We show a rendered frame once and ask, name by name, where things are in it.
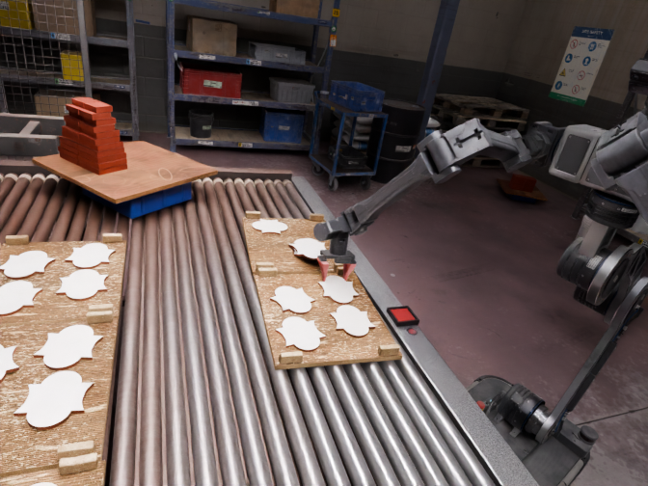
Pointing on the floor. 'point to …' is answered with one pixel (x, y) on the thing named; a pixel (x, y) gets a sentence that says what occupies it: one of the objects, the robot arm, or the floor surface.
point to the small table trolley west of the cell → (339, 146)
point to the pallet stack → (455, 105)
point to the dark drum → (394, 138)
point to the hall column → (436, 61)
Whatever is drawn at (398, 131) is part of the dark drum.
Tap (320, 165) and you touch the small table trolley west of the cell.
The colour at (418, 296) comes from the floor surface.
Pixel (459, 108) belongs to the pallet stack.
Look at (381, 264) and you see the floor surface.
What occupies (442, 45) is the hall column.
